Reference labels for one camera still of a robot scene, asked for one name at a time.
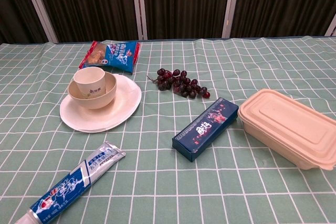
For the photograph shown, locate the white paper cup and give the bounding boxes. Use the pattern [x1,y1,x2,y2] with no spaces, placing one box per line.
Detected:
[73,67,106,99]

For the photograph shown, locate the beige lidded lunch box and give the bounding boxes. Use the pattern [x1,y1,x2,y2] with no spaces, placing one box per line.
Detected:
[237,89,336,172]

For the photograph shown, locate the dark blue rectangular box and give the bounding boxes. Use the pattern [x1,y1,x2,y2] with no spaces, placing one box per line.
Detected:
[172,97,239,163]

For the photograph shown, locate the green white checkered tablecloth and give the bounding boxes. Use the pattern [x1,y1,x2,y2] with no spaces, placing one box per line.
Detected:
[0,36,336,224]

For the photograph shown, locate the white screen frame post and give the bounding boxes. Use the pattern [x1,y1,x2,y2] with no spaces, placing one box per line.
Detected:
[130,0,149,40]
[19,0,59,44]
[324,16,336,37]
[222,0,243,38]

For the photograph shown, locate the white plate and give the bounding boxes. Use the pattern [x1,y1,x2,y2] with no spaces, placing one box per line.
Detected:
[59,73,143,132]

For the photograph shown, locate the dark curtain panel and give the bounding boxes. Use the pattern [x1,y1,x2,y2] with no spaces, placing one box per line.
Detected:
[0,0,49,45]
[230,0,336,38]
[141,0,233,40]
[30,0,141,43]

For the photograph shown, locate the beige bowl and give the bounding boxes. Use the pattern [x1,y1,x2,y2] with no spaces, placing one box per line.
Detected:
[68,72,118,110]

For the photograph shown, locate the dark purple grape bunch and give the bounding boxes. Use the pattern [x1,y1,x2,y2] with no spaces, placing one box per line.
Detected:
[146,68,211,100]

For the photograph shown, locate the blue red snack bag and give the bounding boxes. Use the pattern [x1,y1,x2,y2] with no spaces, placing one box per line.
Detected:
[79,40,141,74]

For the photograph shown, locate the blue white toothpaste tube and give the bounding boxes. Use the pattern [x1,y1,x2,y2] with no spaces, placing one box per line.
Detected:
[14,141,127,224]

